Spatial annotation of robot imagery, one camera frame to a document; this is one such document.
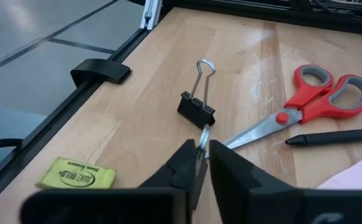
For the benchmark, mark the silver aluminium bar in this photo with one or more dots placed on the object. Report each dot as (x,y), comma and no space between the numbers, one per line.
(151,14)

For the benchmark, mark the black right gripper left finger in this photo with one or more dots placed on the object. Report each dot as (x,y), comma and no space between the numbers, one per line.
(174,180)

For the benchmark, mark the pink sticky note pad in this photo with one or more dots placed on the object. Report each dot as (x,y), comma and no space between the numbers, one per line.
(355,174)

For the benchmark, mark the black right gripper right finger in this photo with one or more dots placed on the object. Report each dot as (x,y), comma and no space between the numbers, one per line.
(246,193)

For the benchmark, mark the plain black pen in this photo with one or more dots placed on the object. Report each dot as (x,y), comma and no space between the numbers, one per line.
(333,137)

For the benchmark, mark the black table edge clamp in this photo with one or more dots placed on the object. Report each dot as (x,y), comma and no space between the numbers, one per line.
(99,70)

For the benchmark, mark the yellow-green eraser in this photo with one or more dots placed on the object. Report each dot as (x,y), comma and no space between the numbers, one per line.
(74,175)

